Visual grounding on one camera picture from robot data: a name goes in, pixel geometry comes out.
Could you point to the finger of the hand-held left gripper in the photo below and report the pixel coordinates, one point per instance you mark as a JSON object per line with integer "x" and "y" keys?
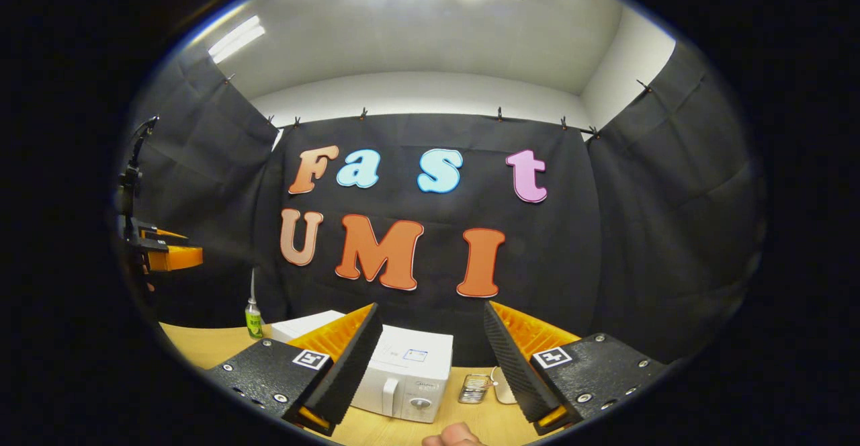
{"x": 164, "y": 234}
{"x": 178, "y": 258}

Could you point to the white microwave oven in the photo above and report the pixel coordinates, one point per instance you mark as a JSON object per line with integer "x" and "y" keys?
{"x": 416, "y": 365}

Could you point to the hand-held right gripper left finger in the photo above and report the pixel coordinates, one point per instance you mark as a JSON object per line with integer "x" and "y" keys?
{"x": 353, "y": 365}

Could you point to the white toaster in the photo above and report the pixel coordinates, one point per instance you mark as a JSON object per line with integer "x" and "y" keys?
{"x": 504, "y": 390}

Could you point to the ceiling light panel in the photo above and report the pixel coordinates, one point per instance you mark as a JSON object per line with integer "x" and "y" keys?
{"x": 235, "y": 38}

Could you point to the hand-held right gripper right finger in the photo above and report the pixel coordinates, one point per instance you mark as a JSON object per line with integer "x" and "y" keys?
{"x": 510, "y": 365}

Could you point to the black backdrop cloth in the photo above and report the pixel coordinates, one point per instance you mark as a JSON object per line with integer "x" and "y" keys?
{"x": 638, "y": 231}

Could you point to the green label bottle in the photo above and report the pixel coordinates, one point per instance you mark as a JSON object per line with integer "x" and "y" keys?
{"x": 254, "y": 322}

